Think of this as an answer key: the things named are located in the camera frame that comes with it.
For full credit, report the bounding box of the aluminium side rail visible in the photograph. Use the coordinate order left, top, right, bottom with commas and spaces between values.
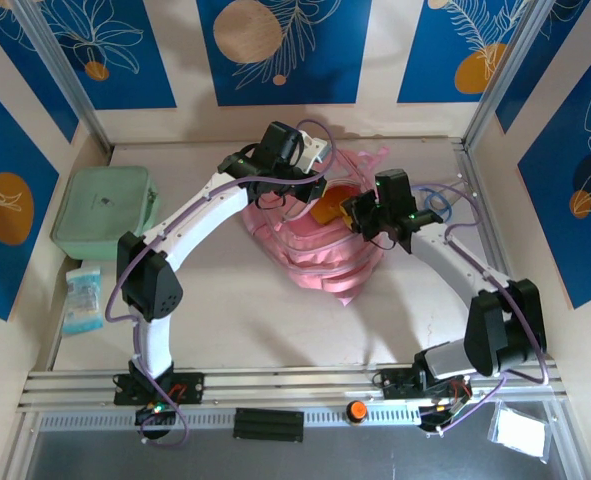
452, 142, 536, 361

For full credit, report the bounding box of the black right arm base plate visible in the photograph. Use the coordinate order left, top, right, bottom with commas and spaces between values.
378, 367, 472, 401

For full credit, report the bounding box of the pale blue tissue pack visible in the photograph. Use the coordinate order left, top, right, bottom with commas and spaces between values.
60, 267, 102, 336

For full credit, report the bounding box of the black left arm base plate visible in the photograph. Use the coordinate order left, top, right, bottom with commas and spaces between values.
113, 372, 206, 407

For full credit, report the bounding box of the mint green lunch bag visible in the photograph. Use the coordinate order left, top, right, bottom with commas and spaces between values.
49, 165, 162, 261

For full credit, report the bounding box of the clear bag with white paper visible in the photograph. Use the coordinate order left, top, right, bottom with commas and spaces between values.
488, 399, 551, 461

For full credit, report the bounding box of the orange leather wallet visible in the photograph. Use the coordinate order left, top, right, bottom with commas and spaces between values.
309, 183, 364, 226

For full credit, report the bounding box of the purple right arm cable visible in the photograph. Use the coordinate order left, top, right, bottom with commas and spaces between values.
409, 182, 551, 436

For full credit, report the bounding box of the aluminium corner post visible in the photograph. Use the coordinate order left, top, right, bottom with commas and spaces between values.
12, 0, 114, 154
462, 0, 559, 151

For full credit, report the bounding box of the grey slotted cable duct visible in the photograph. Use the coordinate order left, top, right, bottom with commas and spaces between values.
39, 407, 421, 432

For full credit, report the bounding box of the black ribbed block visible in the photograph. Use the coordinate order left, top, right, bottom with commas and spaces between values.
232, 407, 305, 444

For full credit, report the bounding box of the pink student backpack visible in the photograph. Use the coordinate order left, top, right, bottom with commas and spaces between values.
239, 142, 392, 309

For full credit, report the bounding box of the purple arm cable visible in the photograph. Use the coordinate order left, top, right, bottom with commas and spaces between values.
409, 182, 551, 436
105, 118, 336, 449

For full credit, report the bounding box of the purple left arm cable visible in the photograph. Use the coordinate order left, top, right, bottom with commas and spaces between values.
105, 118, 336, 449

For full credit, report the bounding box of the orange emergency stop button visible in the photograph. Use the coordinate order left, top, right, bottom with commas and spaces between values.
344, 399, 369, 426

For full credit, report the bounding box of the aluminium frame rail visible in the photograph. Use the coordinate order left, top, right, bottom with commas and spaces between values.
17, 362, 571, 414

